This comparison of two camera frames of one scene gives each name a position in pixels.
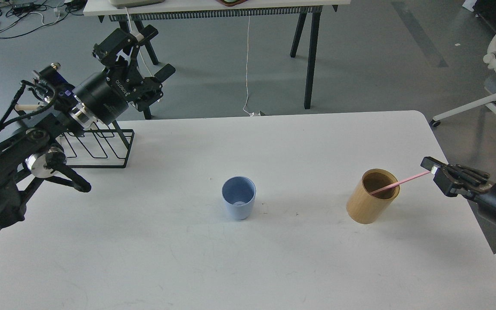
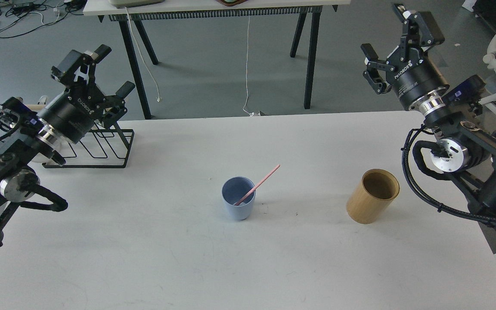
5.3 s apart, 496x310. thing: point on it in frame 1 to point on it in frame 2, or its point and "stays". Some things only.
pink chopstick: x=401 y=181 to x=249 y=192
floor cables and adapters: x=7 y=19 stays
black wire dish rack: x=97 y=149 stays
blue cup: x=239 y=192 stays
